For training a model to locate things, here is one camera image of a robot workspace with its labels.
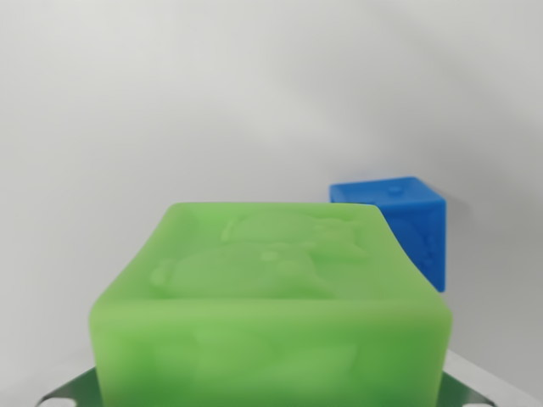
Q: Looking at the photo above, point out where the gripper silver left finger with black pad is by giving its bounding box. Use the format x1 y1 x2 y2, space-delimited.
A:
35 365 102 407

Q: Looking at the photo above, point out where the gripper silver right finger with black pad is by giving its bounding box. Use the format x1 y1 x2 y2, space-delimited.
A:
440 350 543 407

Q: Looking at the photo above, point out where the green embossed cube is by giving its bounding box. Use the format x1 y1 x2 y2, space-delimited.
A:
87 201 453 407

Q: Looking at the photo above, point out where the blue embossed cube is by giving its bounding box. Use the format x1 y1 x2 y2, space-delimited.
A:
328 176 447 293

